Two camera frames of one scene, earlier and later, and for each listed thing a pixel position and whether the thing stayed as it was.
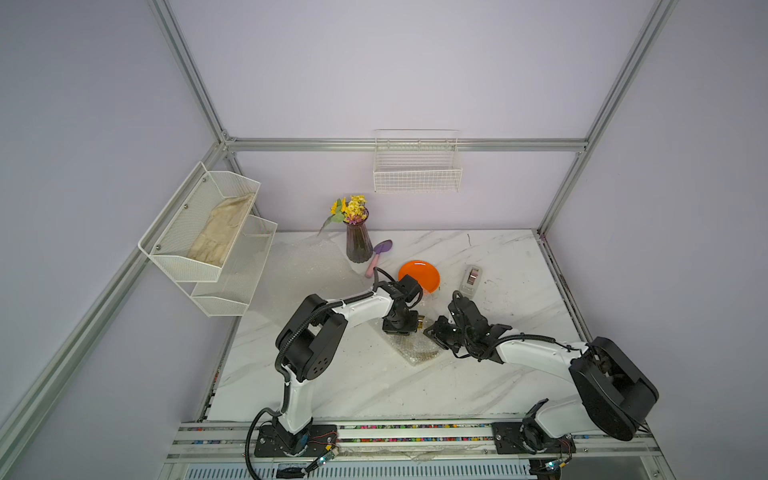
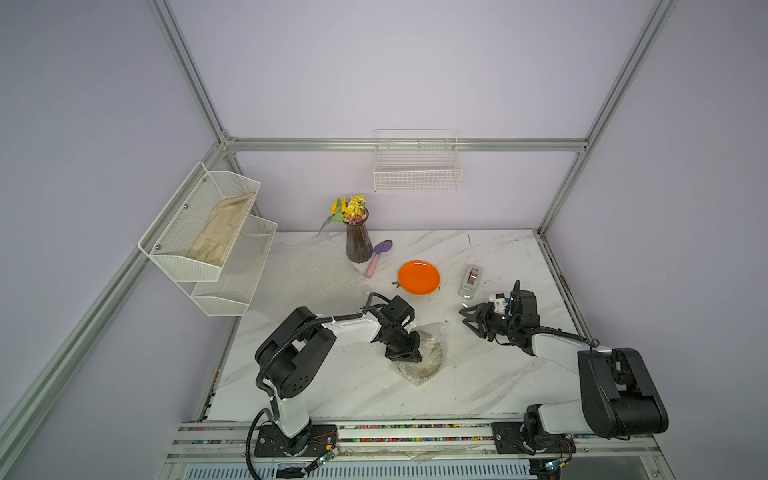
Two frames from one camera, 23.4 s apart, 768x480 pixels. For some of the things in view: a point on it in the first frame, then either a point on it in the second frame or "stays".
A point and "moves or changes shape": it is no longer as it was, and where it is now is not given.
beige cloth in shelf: x=220 y=230 stays
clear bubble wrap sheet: x=415 y=348 moves or changes shape
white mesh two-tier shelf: x=209 y=240 stays
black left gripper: x=411 y=327 to x=411 y=350
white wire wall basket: x=417 y=160 stays
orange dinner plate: x=424 y=273 stays
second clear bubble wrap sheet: x=314 y=266 stays
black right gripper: x=433 y=329 to x=478 y=328
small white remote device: x=470 y=280 stays
